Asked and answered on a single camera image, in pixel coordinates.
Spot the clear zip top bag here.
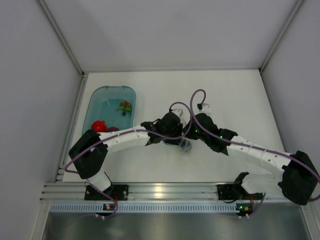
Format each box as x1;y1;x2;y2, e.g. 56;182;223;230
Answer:
161;118;193;155

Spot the fake cherry tomato bunch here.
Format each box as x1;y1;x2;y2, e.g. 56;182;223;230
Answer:
116;100;133;117

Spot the dark purple fake eggplant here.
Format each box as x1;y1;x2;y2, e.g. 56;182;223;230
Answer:
105;126;119;133

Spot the red fake apple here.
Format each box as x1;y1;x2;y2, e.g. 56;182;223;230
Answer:
91;120;107;133

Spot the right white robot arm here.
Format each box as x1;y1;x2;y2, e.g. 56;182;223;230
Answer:
183;112;320;206

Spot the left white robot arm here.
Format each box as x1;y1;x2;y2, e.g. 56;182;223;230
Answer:
68;109;185;200

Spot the teal plastic bin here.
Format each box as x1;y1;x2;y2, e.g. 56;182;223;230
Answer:
82;86;136;133

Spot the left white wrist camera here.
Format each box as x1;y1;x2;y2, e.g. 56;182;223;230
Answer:
171;108;183;119

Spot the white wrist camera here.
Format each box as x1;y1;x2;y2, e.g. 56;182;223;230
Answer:
171;108;183;119
197;103;213;117

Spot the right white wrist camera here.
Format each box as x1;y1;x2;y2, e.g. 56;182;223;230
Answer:
197;103;213;117

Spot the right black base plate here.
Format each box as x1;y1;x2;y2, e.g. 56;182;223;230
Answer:
217;184;247;201

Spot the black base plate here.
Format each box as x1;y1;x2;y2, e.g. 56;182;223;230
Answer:
217;184;247;201
84;184;129;201

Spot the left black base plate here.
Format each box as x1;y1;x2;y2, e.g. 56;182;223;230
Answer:
84;184;129;201

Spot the aluminium mounting rail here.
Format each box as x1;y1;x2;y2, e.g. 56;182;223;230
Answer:
39;162;313;202

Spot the white slotted cable duct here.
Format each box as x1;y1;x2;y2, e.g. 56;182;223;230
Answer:
50;202;250;214

